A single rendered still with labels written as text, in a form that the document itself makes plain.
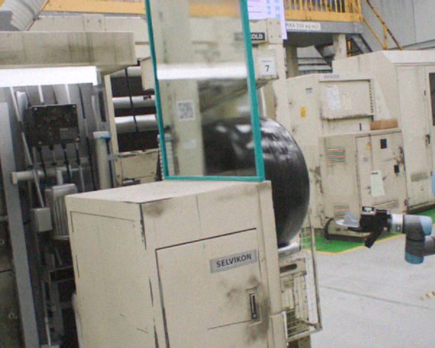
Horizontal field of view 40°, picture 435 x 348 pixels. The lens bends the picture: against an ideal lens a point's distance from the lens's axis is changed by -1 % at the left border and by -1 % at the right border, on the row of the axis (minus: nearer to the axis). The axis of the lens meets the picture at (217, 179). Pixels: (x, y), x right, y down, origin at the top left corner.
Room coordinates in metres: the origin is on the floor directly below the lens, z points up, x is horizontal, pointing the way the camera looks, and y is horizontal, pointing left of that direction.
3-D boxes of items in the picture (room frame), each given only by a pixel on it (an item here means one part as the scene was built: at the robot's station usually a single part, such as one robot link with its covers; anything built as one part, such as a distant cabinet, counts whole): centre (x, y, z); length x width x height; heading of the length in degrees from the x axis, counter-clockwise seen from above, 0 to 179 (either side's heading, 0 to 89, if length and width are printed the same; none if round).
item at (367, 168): (7.23, -1.75, 0.62); 0.91 x 0.58 x 1.25; 126
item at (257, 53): (2.86, -0.02, 1.71); 0.61 x 0.25 x 0.15; 123
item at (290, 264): (2.43, -0.15, 0.84); 0.36 x 0.09 x 0.06; 123
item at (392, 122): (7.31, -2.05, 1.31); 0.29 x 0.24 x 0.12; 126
